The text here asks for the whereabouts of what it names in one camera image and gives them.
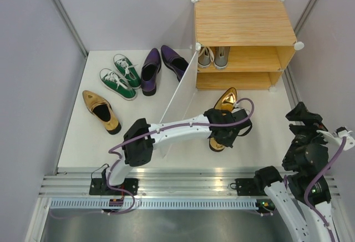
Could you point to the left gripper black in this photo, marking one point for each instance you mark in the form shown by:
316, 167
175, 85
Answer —
227, 142

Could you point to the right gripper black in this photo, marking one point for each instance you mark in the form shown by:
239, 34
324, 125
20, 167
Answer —
312, 120

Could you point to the grey sneaker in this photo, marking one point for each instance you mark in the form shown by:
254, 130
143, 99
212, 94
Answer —
206, 57
221, 57

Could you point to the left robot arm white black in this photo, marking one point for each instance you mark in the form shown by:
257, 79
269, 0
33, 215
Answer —
143, 138

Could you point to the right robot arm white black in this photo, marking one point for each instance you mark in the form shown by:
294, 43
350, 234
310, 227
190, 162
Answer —
303, 199

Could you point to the white cabinet door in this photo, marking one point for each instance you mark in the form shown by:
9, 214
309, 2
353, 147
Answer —
177, 97

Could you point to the wooden shoe cabinet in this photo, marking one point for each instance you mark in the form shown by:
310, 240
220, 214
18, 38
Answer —
261, 40

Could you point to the purple loafer right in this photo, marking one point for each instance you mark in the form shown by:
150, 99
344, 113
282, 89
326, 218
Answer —
174, 61

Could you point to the purple loafer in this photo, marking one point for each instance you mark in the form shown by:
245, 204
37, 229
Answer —
174, 61
149, 72

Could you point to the purple loafer left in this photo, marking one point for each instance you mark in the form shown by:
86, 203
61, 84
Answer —
149, 72

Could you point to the green sneaker upper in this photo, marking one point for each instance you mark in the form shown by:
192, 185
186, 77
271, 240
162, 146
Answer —
125, 67

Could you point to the green sneaker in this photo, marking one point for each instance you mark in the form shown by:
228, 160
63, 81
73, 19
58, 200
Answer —
117, 84
125, 67

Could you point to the green sneaker lower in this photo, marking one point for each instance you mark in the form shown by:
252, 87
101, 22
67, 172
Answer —
117, 84

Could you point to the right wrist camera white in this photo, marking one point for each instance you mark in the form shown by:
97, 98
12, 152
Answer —
337, 136

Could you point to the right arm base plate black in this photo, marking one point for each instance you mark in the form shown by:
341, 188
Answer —
247, 187

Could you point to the aluminium mounting rail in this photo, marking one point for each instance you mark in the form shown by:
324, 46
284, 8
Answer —
153, 182

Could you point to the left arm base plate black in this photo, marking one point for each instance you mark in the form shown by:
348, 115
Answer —
99, 186

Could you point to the white slotted cable duct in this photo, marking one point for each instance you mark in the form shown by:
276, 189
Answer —
154, 203

